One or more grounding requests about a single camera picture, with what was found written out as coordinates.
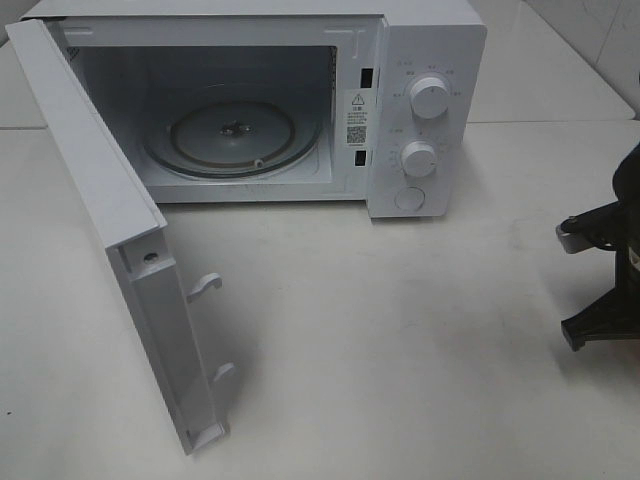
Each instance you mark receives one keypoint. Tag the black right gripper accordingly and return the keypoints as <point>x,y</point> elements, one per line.
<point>614,316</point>

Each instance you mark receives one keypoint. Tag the round white door button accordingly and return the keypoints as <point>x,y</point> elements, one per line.
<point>410,199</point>

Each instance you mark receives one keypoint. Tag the white microwave door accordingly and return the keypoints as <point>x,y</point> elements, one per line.
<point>130,228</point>

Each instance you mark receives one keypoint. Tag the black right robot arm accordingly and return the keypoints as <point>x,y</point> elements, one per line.
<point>625,184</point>

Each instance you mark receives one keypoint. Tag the lower white timer knob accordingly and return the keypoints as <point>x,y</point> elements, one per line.
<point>418,159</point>

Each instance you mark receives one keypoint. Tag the upper white power knob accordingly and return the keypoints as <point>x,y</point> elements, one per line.
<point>429,96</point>

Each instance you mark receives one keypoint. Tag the white microwave oven body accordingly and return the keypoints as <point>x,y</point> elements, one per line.
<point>141,62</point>

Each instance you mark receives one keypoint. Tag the white warning label sticker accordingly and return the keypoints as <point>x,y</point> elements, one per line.
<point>357,108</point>

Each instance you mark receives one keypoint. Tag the glass microwave turntable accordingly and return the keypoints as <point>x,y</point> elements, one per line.
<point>232,139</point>

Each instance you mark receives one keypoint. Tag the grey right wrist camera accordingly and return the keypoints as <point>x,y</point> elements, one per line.
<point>597,228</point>

